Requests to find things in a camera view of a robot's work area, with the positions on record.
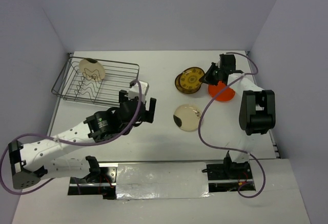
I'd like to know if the metal wire dish rack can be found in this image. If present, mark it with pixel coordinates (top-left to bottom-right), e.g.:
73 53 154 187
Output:
51 56 139 107

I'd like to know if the yellow patterned plate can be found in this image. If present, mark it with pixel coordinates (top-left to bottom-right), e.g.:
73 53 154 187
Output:
175 74 201 94

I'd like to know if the yellow plate brown rim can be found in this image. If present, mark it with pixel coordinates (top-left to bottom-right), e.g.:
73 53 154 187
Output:
179 67 204 90

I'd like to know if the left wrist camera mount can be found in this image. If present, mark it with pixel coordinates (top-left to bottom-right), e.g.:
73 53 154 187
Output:
128 80 149 103

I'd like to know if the orange plate front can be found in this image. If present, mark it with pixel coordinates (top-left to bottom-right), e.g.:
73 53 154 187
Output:
208 81 235 102

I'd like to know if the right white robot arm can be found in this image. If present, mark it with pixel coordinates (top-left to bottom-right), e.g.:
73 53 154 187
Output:
198 52 276 178

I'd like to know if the silver foil sheet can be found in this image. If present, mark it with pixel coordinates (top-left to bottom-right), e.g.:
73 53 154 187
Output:
116 162 210 200

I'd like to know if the black metal base rail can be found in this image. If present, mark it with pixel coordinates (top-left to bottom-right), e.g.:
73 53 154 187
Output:
68 161 256 200

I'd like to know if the pink floral plate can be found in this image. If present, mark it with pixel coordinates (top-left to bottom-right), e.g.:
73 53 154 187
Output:
173 104 202 132

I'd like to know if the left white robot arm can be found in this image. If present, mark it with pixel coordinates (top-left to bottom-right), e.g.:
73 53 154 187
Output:
7 90 156 190

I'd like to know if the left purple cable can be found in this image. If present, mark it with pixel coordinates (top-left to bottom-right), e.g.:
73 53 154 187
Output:
0 80 143 195

